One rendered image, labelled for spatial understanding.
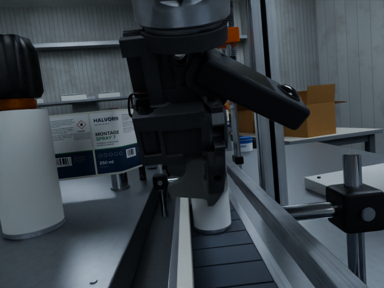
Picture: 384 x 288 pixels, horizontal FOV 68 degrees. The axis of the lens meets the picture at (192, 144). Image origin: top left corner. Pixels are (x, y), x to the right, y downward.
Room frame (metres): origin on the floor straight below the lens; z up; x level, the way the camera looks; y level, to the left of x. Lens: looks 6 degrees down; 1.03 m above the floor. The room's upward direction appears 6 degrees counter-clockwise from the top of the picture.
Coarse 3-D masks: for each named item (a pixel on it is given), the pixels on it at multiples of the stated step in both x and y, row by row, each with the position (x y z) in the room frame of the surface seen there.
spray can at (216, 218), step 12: (228, 192) 0.37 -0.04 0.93; (192, 204) 0.37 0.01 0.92; (204, 204) 0.35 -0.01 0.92; (216, 204) 0.35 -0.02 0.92; (228, 204) 0.37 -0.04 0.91; (204, 216) 0.35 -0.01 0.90; (216, 216) 0.35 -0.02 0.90; (228, 216) 0.36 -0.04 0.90; (204, 228) 0.35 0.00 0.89; (216, 228) 0.35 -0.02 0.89; (228, 228) 0.36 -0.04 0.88
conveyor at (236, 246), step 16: (192, 224) 0.39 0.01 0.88; (240, 224) 0.38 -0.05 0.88; (192, 240) 0.34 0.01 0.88; (208, 240) 0.34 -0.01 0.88; (224, 240) 0.33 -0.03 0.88; (240, 240) 0.33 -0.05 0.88; (208, 256) 0.30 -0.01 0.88; (224, 256) 0.29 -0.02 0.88; (240, 256) 0.29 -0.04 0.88; (256, 256) 0.29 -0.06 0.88; (208, 272) 0.27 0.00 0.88; (224, 272) 0.26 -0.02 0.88; (240, 272) 0.26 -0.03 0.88; (256, 272) 0.26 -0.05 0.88
